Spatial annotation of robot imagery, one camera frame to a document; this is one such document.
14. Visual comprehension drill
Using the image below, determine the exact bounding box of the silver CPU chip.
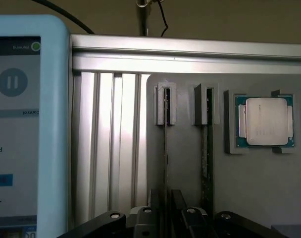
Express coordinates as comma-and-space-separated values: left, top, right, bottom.
234, 95, 297, 149

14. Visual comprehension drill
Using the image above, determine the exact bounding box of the grey teach pendant touchscreen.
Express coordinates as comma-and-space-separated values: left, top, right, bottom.
0, 14, 71, 238

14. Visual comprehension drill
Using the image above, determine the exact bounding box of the thin black hanging wire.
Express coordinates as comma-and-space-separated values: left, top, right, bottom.
150, 0, 170, 37

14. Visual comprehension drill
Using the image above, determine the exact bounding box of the grey metal post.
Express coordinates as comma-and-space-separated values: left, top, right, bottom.
137, 0, 152, 37

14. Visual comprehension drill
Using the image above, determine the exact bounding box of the grey printed parts rack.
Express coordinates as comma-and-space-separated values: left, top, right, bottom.
145, 73, 301, 238

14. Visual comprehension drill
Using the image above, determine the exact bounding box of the black pendant cable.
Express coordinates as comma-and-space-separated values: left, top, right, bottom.
30, 0, 96, 35

